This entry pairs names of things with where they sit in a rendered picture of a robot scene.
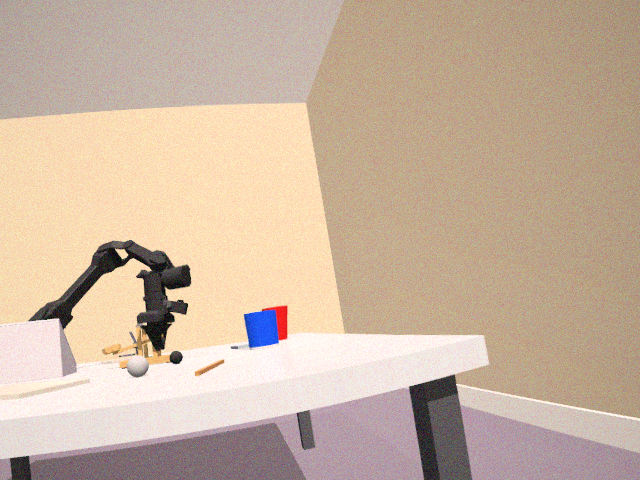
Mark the tan wooden stick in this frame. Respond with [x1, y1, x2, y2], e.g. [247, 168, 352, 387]
[195, 359, 225, 377]

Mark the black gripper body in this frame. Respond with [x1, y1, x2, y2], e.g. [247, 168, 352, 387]
[137, 291, 176, 325]

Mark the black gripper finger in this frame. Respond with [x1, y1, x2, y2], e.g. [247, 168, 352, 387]
[161, 323, 173, 350]
[142, 322, 167, 351]

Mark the blue mug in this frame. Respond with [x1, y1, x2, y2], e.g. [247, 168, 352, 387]
[243, 309, 280, 350]

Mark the red cup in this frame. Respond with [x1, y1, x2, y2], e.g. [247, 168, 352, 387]
[262, 305, 287, 340]

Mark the grey ball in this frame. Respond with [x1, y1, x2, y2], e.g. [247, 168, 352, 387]
[126, 355, 149, 377]

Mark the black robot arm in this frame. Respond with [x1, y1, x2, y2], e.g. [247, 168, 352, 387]
[28, 240, 191, 330]

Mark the black ball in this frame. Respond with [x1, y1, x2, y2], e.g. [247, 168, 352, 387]
[169, 351, 183, 365]

